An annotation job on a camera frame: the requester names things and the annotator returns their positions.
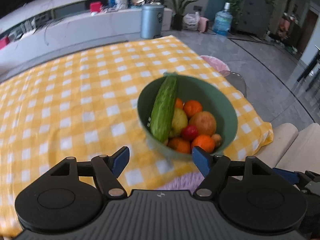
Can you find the small tan fruit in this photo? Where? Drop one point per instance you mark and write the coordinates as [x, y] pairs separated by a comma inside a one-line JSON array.
[[217, 139]]

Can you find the white television console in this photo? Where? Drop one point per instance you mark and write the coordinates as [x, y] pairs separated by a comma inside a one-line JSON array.
[[75, 27]]

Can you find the blue water jug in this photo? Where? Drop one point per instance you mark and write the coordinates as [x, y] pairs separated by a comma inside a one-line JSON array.
[[222, 21]]

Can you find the pink box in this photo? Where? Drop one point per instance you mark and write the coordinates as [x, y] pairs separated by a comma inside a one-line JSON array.
[[3, 43]]

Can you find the green colander bowl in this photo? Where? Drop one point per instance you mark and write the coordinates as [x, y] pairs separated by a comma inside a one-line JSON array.
[[200, 87]]

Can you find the yellow-green pear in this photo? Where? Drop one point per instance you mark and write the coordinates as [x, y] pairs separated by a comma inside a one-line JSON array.
[[179, 121]]

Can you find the transparent chair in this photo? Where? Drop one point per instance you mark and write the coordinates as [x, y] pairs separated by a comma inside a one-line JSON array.
[[236, 81]]

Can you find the white router with antennas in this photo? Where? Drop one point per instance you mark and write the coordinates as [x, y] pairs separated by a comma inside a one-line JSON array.
[[27, 27]]

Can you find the white plastic bag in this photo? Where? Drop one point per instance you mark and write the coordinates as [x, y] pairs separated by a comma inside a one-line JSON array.
[[190, 22]]

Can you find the red box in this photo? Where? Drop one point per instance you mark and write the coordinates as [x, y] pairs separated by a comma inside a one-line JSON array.
[[96, 7]]

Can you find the small red fruit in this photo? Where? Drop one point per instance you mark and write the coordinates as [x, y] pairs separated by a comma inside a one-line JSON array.
[[190, 133]]

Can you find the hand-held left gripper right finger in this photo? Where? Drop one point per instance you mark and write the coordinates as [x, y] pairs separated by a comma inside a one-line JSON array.
[[202, 162]]

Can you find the green cucumber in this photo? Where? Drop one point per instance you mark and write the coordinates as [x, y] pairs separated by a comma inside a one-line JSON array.
[[163, 110]]

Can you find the grey drawer cabinet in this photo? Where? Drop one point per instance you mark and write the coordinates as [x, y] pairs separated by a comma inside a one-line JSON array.
[[255, 15]]

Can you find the large pomegranate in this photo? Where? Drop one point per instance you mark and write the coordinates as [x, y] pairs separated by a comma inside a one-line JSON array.
[[203, 123]]

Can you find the potted long-leaf plant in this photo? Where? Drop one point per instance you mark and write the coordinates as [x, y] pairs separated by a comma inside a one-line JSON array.
[[178, 21]]

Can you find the yellow checked tablecloth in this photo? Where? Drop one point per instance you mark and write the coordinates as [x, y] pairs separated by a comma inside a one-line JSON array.
[[75, 92]]

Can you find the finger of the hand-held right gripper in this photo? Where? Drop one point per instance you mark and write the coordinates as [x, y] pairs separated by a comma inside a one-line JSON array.
[[287, 175]]

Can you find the orange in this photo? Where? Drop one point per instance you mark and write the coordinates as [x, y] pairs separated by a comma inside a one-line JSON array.
[[192, 108], [179, 145], [203, 143], [179, 103]]

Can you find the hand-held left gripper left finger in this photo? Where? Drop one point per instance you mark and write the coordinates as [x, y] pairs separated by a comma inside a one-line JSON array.
[[121, 160]]

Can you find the blue-grey trash can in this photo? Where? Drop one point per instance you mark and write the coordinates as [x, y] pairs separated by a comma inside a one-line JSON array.
[[152, 21]]

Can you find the cream upholstered chair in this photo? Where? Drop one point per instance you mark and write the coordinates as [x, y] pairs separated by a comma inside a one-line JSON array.
[[290, 142]]

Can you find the pink heater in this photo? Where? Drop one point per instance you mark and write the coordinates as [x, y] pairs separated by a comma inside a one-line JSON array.
[[203, 25]]

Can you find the black chair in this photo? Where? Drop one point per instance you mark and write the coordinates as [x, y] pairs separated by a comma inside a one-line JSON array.
[[311, 71]]

